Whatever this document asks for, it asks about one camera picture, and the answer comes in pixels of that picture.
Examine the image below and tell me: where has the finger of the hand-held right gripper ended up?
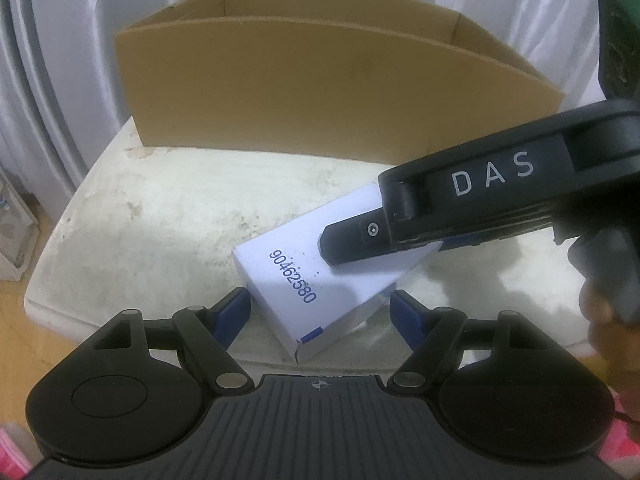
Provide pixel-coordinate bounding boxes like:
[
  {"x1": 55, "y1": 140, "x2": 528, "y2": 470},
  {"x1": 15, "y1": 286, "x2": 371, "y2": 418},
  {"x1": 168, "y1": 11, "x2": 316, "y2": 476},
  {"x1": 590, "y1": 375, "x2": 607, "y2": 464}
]
[{"x1": 319, "y1": 208, "x2": 443, "y2": 268}]

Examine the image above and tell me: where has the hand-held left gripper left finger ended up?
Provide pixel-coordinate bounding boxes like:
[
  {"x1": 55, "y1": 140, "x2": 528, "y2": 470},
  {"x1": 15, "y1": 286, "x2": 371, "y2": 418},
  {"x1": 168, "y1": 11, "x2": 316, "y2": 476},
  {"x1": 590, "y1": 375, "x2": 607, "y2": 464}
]
[{"x1": 92, "y1": 287, "x2": 256, "y2": 396}]

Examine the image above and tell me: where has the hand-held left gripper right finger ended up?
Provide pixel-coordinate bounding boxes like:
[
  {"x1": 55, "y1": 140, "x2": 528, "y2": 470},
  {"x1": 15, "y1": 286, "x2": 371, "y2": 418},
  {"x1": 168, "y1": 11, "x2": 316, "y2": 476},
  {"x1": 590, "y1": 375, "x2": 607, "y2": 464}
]
[{"x1": 387, "y1": 290, "x2": 548, "y2": 396}]

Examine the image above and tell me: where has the small white box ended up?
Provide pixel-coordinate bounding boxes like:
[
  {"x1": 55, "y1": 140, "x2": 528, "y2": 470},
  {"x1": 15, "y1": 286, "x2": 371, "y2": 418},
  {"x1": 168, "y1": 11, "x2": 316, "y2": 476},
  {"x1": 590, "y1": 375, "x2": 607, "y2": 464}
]
[{"x1": 231, "y1": 181, "x2": 443, "y2": 365}]

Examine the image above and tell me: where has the brown cardboard box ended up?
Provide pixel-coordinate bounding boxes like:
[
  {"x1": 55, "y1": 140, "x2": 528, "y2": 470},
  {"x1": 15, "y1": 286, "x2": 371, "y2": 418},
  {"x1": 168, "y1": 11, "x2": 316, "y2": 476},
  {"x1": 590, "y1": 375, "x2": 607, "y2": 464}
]
[{"x1": 114, "y1": 0, "x2": 566, "y2": 166}]

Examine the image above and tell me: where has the person's right hand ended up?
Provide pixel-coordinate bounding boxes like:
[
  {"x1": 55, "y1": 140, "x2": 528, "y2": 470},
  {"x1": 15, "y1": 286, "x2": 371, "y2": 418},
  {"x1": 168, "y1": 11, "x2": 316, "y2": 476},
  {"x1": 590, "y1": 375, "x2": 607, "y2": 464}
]
[{"x1": 580, "y1": 280, "x2": 640, "y2": 396}]

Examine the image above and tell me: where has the white water dispenser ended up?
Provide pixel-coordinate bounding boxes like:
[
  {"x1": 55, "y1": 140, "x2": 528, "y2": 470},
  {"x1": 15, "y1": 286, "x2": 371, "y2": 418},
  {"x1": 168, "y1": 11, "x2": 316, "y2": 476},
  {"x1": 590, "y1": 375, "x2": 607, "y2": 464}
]
[{"x1": 0, "y1": 167, "x2": 40, "y2": 282}]

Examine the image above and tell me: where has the pink cloth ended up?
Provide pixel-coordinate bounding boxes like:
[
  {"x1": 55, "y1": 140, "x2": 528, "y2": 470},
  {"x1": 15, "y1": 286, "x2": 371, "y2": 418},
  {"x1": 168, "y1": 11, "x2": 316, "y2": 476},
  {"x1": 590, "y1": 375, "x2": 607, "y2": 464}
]
[{"x1": 0, "y1": 422, "x2": 38, "y2": 480}]

